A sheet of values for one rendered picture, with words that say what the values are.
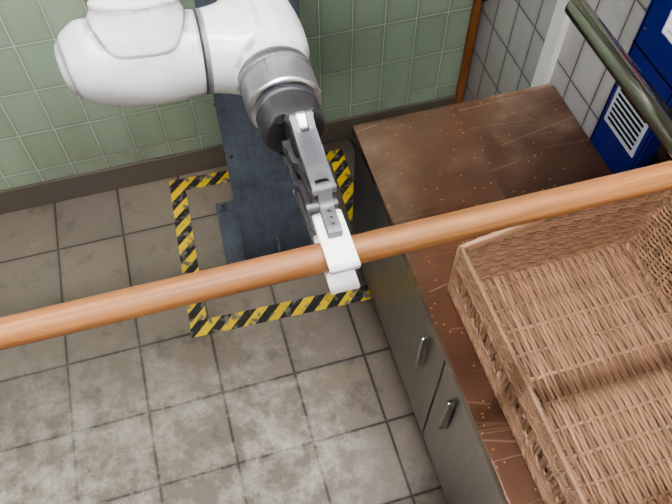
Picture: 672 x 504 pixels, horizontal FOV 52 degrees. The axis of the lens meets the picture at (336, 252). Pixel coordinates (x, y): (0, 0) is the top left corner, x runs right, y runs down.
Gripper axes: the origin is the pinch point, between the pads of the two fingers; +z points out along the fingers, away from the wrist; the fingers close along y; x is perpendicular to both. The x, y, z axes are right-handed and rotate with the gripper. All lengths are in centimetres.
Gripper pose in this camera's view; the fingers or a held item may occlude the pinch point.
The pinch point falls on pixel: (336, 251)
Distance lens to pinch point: 69.0
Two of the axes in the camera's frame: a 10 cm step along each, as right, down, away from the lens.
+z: 2.8, 8.0, -5.3
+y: 0.0, 5.5, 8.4
